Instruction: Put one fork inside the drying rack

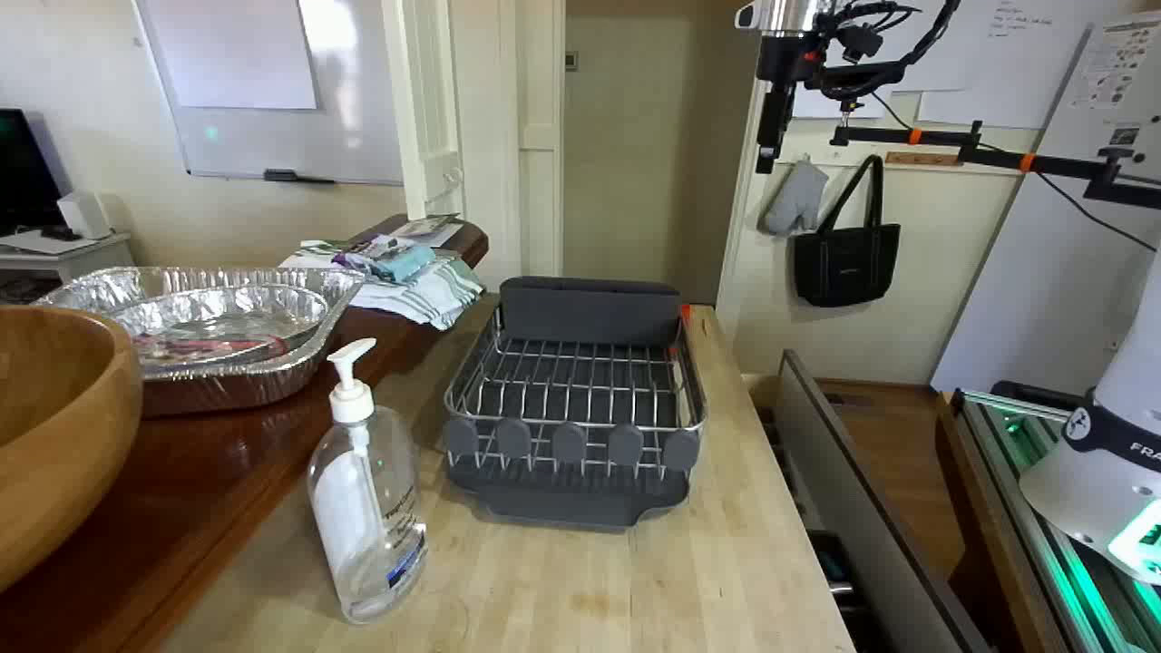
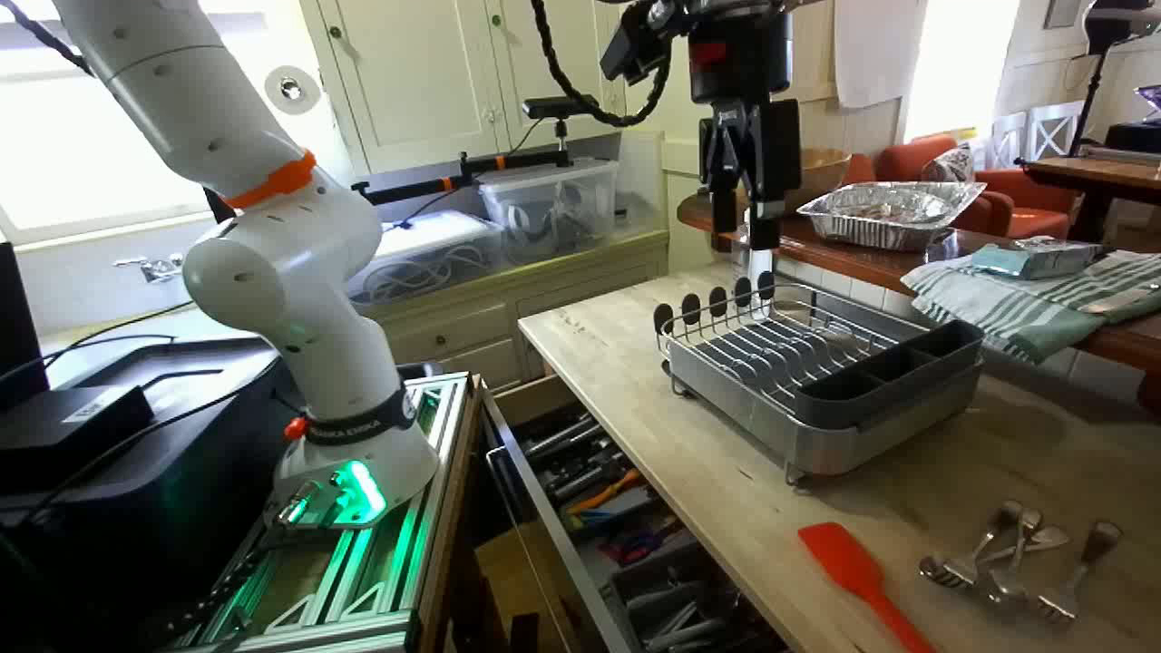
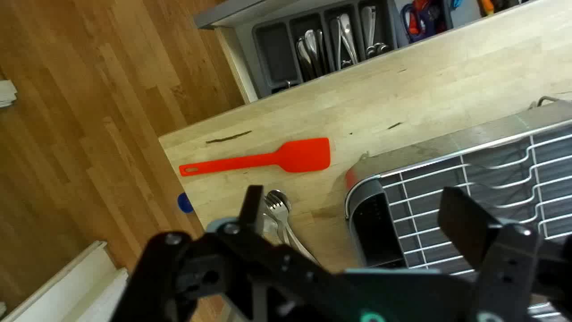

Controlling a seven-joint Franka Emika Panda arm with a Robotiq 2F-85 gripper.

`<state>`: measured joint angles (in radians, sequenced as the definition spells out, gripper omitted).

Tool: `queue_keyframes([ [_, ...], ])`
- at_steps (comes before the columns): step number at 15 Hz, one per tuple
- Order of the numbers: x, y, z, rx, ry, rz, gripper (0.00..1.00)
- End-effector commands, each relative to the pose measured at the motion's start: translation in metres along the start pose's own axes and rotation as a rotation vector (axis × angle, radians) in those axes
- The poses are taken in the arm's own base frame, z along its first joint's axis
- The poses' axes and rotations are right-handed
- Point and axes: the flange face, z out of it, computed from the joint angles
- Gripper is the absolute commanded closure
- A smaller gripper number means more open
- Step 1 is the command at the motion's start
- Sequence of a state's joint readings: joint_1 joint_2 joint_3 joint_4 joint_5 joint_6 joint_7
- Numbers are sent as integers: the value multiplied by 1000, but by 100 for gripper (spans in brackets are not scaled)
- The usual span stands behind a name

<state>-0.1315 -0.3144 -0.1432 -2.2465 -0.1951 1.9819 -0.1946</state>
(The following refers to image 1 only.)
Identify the aluminium profile robot stand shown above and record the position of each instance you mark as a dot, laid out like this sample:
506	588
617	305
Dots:
1091	609

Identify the grey dish drying rack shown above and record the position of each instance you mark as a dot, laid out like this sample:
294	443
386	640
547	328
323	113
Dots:
582	312

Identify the dark wooden side table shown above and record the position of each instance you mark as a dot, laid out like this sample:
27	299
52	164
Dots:
192	484

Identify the black camera pole orange clips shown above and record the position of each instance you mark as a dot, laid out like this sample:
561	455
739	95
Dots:
946	141

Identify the aluminium foil tray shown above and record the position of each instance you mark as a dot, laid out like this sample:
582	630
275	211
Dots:
206	312

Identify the cream interior door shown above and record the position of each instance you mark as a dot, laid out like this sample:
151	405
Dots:
623	157

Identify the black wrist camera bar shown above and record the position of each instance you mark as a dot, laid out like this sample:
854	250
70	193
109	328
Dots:
871	75

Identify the black tote bag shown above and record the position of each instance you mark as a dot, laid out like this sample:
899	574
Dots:
848	264

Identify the teal folded cloth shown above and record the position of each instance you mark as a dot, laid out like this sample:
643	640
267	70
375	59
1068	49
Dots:
394	257

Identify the small white box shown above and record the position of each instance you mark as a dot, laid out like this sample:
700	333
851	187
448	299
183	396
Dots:
82	214

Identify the grey oven mitt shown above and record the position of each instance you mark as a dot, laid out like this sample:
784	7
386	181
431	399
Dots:
792	199

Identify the large leaning white board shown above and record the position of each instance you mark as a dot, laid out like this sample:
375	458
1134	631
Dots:
1038	302

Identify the black computer monitor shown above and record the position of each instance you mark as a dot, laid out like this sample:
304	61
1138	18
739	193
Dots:
22	169

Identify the wall whiteboard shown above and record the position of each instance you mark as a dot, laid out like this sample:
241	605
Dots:
267	119

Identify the large wooden bowl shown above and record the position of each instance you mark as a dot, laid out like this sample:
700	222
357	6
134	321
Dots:
50	422

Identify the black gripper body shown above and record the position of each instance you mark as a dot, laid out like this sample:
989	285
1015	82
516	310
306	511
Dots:
792	59

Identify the clear pump sanitizer bottle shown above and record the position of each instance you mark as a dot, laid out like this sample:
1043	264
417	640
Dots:
364	521

